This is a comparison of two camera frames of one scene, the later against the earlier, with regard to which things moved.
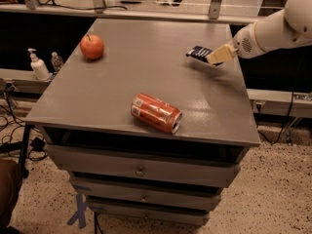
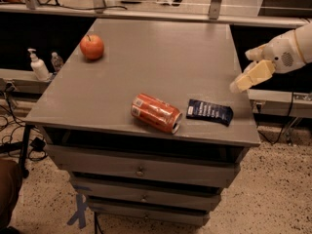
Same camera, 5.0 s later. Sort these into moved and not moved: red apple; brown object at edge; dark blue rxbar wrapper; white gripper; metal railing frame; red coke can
Moved: dark blue rxbar wrapper; white gripper
Not moved: metal railing frame; red coke can; brown object at edge; red apple
